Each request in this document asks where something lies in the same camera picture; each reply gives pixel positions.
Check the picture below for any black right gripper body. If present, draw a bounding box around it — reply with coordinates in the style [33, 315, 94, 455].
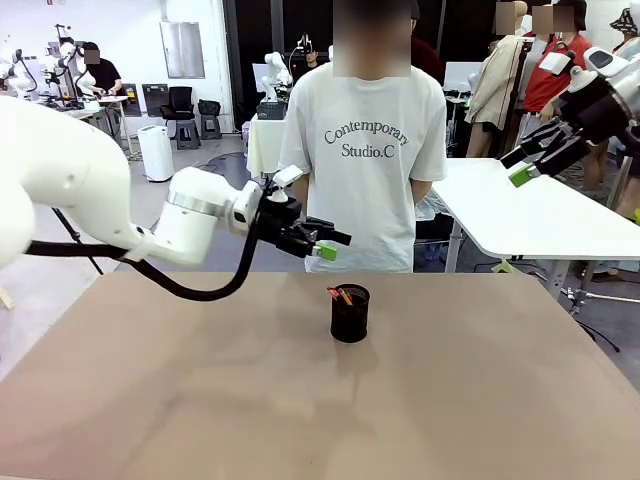
[557, 78, 637, 147]

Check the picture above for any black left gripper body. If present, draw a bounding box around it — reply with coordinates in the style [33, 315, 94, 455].
[257, 197, 322, 259]

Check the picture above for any person's right forearm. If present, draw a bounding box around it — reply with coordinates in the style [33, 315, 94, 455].
[291, 178, 309, 221]

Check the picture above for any black mesh pen holder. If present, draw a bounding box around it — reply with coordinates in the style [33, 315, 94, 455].
[329, 283, 371, 344]

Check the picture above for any person in white t-shirt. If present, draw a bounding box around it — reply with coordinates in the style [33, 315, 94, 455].
[276, 0, 448, 274]

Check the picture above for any person in red shirt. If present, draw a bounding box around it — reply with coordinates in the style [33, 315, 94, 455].
[514, 0, 595, 166]

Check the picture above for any white side table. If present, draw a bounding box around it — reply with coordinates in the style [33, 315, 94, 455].
[430, 157, 640, 301]

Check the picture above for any table with white cloth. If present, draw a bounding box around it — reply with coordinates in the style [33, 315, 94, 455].
[246, 113, 291, 182]

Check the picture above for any person with bucket hat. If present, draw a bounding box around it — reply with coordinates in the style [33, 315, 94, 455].
[582, 7, 640, 221]

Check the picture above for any white board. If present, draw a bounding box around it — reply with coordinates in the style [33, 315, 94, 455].
[443, 60, 484, 94]

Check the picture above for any black equipment box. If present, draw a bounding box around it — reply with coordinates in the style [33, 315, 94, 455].
[256, 98, 289, 121]

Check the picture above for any grey plastic stool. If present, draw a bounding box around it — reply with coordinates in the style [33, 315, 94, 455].
[174, 119, 202, 151]

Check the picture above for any white air purifier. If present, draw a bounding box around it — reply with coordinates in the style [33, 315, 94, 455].
[137, 125, 176, 183]

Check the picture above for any black office chair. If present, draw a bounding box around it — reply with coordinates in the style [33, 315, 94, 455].
[159, 86, 197, 135]

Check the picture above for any black display panel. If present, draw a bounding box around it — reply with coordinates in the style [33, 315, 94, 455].
[142, 83, 170, 117]
[122, 83, 144, 117]

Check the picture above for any grey workbench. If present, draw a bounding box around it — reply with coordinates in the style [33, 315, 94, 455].
[64, 94, 134, 151]

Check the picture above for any black tripod pole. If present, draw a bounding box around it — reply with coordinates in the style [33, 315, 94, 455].
[52, 207, 105, 276]

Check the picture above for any person in black t-shirt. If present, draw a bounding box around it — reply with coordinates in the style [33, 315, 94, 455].
[82, 42, 123, 97]

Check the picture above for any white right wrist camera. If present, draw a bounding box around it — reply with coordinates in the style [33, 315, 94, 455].
[541, 48, 577, 77]

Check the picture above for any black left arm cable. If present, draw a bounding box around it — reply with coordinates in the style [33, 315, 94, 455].
[24, 219, 262, 302]

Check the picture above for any grey wall panel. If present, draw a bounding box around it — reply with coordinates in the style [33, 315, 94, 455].
[159, 20, 206, 80]

